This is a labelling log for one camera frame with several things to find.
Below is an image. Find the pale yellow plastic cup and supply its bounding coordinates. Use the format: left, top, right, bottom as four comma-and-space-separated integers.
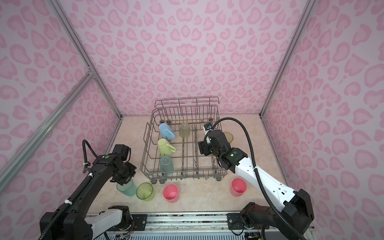
179, 123, 191, 139

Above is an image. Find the yellow-green plastic cup right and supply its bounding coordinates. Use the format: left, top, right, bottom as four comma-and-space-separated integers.
224, 132, 234, 144

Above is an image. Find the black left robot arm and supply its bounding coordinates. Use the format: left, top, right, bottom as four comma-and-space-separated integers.
39, 145, 137, 240

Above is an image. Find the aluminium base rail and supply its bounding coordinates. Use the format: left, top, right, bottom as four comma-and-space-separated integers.
55, 209, 319, 240

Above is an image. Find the grey wire dish rack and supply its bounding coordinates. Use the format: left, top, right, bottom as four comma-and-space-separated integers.
140, 96, 227, 184

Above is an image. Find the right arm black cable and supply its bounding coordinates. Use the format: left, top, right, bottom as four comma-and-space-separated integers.
203, 117, 307, 240

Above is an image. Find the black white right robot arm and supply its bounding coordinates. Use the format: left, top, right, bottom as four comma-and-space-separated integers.
199, 130, 315, 240

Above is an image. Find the pink plastic cup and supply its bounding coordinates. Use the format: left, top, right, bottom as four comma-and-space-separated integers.
230, 178, 248, 197
163, 184, 179, 203

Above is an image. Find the teal plastic cup front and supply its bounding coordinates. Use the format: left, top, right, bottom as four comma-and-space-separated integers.
117, 180, 137, 197

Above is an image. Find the pink plastic cup right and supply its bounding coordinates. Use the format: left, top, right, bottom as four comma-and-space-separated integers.
230, 178, 248, 197

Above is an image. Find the teal textured plastic cup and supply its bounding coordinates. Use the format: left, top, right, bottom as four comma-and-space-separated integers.
160, 156, 174, 177

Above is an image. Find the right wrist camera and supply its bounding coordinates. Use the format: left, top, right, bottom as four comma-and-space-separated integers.
204, 122, 213, 135

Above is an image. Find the light blue ceramic mug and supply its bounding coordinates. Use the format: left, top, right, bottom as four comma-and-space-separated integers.
159, 123, 176, 141

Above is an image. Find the pink plastic cup centre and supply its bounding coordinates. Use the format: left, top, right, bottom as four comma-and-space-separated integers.
163, 184, 179, 203

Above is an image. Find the green transparent plastic cup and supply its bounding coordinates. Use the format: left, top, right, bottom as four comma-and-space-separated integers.
136, 183, 155, 202

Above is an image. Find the light green ceramic mug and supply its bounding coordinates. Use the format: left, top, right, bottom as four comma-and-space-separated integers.
157, 139, 177, 156

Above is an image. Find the left aluminium frame strut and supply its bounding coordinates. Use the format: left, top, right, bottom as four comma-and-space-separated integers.
1, 70, 95, 193

